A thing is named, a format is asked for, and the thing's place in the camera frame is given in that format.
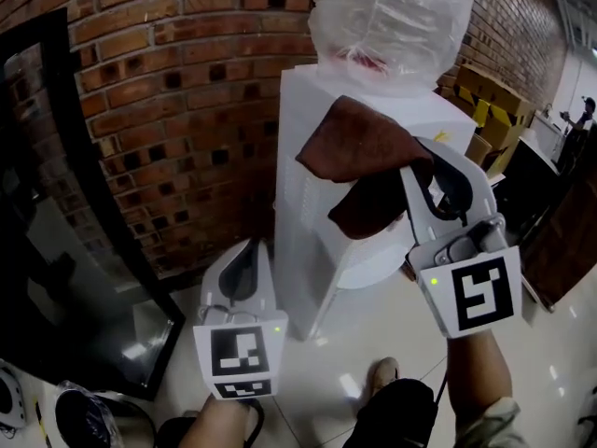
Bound black storage case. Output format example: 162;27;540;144
493;135;561;251

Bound white water dispenser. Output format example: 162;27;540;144
273;69;478;343

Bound steel trash bin with liner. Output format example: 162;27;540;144
54;380;158;448

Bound white box appliance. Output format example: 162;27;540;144
531;109;568;158

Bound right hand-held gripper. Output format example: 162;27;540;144
398;136;523;341

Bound person's left forearm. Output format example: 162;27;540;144
178;392;260;448

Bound person's right forearm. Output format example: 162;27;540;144
446;331;513;417

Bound person's black shorts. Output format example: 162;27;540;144
158;378;439;448

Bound cardboard box with striped tape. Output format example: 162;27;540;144
454;63;537;179

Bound metal frame chair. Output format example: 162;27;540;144
519;165;597;315

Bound person's grey shirt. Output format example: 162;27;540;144
454;397;533;448

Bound person's right tan shoe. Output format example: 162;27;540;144
366;356;401;399

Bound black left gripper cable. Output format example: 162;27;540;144
241;398;266;448

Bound black framed glass panel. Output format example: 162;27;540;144
0;7;187;401

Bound yellow black striped floor tape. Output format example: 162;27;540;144
35;401;51;448

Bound white round device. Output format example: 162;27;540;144
0;364;27;433

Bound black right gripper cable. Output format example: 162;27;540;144
431;370;452;410

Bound plastic-wrapped water bottle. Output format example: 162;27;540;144
309;0;481;100

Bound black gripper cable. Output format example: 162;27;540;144
431;370;452;410
241;398;266;448

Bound brown wiping cloth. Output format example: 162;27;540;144
295;94;436;241

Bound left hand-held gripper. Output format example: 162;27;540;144
191;237;289;401

